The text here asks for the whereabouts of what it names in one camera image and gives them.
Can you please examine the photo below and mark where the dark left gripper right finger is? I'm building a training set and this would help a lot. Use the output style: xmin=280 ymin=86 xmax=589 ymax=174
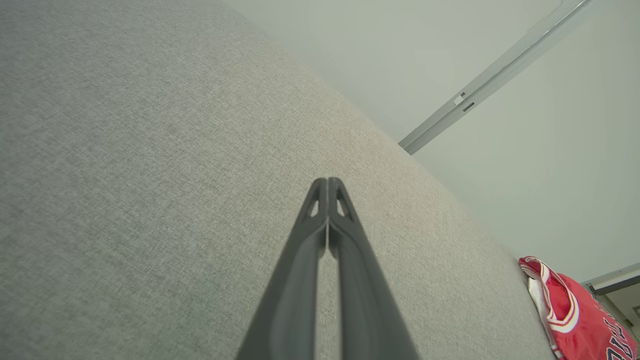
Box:
xmin=327 ymin=177 xmax=420 ymax=360

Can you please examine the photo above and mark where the grey fabric sofa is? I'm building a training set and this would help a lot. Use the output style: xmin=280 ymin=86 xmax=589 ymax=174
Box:
xmin=0 ymin=0 xmax=559 ymax=360

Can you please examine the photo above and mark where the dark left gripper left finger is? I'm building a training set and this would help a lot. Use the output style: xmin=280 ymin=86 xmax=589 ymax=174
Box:
xmin=235 ymin=177 xmax=329 ymax=360

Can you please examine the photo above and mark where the white grey rail frame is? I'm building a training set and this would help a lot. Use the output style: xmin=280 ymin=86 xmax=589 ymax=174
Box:
xmin=582 ymin=263 xmax=640 ymax=342

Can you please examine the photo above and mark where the red white T-shirt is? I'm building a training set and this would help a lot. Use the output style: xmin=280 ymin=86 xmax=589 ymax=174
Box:
xmin=518 ymin=256 xmax=640 ymax=360

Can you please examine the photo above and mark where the grey metal post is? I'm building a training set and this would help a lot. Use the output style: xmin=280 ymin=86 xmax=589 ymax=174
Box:
xmin=398 ymin=0 xmax=597 ymax=156

